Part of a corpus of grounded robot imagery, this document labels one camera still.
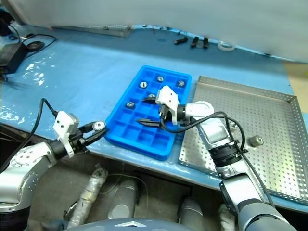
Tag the grey robot torso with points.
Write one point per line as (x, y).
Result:
(108, 226)

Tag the metal nut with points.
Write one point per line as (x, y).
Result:
(256, 140)

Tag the long perforated metal tray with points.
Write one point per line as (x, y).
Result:
(115, 31)

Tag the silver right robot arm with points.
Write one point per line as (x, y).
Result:
(214, 134)

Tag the white wrapped leg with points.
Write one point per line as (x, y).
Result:
(226, 216)
(89, 192)

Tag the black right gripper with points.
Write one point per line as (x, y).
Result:
(165, 114)

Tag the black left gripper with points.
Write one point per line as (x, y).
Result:
(78, 139)

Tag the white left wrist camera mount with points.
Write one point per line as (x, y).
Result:
(63, 121)

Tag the black round disc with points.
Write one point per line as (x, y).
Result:
(33, 45)

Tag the perforated steel tray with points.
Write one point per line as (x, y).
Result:
(264, 108)

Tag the grey cylindrical leg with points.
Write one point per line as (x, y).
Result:
(122, 199)
(192, 211)

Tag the black power box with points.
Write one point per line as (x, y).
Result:
(12, 57)

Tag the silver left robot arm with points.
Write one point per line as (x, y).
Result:
(24, 156)

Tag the small black part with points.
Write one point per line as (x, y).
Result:
(205, 42)
(194, 42)
(180, 40)

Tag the blue compartment tray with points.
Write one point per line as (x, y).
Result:
(130, 130)

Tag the metal roller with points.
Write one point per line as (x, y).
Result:
(99, 125)
(232, 125)
(151, 95)
(143, 84)
(130, 105)
(181, 83)
(160, 78)

